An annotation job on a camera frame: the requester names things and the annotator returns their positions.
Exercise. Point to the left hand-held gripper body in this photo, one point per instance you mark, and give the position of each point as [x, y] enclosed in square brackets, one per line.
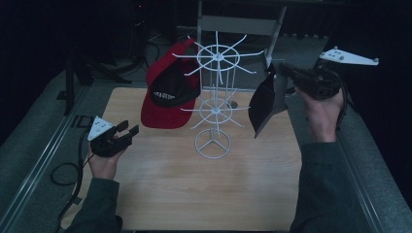
[105, 142]

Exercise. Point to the grey sun visor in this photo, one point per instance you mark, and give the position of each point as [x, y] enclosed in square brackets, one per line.
[267, 100]

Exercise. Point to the person's right hand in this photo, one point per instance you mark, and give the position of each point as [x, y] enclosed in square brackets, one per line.
[322, 116]

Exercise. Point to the metal floor rail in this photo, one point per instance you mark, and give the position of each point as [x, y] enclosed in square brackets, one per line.
[362, 181]
[39, 161]

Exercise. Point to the red baseball cap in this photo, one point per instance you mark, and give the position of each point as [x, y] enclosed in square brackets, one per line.
[165, 97]

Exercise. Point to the black rectangular floor frame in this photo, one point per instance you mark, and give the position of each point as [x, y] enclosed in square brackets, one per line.
[82, 121]

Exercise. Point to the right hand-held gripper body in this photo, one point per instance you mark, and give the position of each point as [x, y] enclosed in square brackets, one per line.
[319, 82]

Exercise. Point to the person's left hand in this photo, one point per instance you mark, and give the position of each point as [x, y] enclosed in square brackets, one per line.
[103, 165]

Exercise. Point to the small grey disc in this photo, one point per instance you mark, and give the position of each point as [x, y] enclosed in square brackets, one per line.
[233, 104]

